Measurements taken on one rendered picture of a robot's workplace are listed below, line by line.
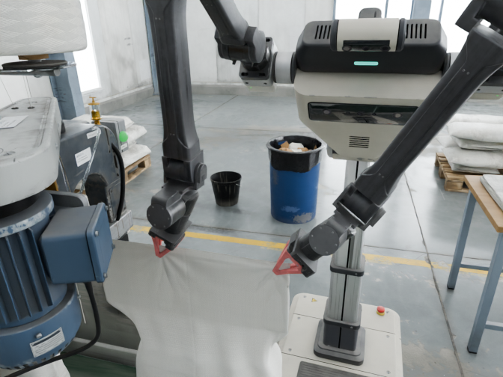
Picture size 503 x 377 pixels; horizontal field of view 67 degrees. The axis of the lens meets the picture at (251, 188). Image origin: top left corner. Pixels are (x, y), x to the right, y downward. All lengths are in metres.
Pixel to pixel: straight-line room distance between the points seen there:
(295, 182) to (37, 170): 2.61
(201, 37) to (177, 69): 8.66
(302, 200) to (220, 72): 6.49
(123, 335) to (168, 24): 1.34
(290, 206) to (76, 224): 2.64
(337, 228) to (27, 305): 0.49
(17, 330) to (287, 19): 8.46
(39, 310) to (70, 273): 0.08
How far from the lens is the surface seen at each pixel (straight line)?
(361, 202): 0.74
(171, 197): 0.76
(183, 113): 0.74
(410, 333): 2.38
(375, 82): 1.10
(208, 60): 9.35
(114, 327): 1.74
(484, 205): 2.12
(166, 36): 0.69
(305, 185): 3.08
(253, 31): 0.96
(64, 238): 0.59
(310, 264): 0.79
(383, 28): 0.94
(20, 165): 0.55
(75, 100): 6.80
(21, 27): 0.63
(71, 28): 0.66
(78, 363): 1.74
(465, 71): 0.61
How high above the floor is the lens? 1.57
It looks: 24 degrees down
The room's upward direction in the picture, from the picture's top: 1 degrees counter-clockwise
